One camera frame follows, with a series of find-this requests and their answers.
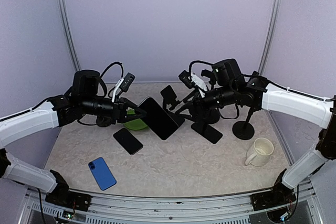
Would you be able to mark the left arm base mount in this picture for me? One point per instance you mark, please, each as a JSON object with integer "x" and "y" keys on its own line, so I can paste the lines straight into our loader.
{"x": 62, "y": 196}

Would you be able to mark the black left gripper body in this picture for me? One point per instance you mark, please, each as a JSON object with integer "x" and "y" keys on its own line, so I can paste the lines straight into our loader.
{"x": 116, "y": 112}

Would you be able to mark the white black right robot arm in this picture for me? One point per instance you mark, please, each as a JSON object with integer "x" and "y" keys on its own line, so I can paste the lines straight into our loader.
{"x": 231, "y": 86}

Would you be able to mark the black tall round-base stand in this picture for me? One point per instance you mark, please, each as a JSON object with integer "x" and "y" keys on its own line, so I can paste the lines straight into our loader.
{"x": 243, "y": 129}

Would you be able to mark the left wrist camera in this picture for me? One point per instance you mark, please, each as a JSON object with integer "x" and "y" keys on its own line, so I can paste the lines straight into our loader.
{"x": 123, "y": 84}

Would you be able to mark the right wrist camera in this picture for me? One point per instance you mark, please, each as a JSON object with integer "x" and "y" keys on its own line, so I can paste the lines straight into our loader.
{"x": 192, "y": 81}

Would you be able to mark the cream ceramic mug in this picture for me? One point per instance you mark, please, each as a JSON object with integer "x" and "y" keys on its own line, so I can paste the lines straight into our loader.
{"x": 259, "y": 152}

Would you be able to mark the right aluminium frame post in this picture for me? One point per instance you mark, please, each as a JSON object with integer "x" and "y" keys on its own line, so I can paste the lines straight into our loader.
{"x": 269, "y": 35}

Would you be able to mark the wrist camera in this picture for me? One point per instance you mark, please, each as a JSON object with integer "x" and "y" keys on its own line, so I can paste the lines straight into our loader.
{"x": 192, "y": 81}
{"x": 123, "y": 84}

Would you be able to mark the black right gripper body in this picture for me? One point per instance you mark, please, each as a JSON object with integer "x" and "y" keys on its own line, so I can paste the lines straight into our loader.
{"x": 198, "y": 101}

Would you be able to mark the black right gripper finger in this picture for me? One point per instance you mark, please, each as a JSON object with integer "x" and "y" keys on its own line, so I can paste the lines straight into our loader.
{"x": 188, "y": 106}
{"x": 189, "y": 99}

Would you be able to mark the aluminium frame post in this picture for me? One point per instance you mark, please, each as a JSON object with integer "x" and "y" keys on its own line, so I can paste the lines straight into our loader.
{"x": 269, "y": 35}
{"x": 68, "y": 35}

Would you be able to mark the blue phone face down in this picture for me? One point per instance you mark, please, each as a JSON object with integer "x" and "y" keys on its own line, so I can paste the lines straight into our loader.
{"x": 102, "y": 174}

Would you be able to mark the black phone purple edge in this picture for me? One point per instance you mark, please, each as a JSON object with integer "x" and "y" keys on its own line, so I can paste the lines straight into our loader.
{"x": 128, "y": 141}

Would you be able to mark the green plate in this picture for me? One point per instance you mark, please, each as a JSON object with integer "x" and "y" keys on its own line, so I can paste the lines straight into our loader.
{"x": 135, "y": 125}

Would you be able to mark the black phone teal case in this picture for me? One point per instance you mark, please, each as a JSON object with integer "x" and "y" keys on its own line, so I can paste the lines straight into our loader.
{"x": 157, "y": 119}

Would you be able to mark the black folding phone stand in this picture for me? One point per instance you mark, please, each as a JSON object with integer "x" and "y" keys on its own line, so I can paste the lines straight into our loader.
{"x": 169, "y": 103}

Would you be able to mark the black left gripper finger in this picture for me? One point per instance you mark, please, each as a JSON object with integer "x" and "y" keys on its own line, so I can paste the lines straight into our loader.
{"x": 131, "y": 116}
{"x": 129, "y": 104}

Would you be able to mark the front aluminium rail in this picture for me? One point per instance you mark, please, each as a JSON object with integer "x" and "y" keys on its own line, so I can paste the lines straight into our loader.
{"x": 234, "y": 208}

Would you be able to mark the black round-base clamp stand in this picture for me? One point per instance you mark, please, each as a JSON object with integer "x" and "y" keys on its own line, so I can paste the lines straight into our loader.
{"x": 209, "y": 116}

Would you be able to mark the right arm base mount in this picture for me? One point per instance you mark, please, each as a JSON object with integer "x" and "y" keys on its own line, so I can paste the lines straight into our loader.
{"x": 278, "y": 195}

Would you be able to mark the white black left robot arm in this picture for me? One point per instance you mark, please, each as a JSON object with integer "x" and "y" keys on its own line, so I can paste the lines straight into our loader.
{"x": 81, "y": 99}

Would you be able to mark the left aluminium frame post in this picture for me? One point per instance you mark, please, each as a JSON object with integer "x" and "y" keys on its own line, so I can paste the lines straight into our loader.
{"x": 68, "y": 35}

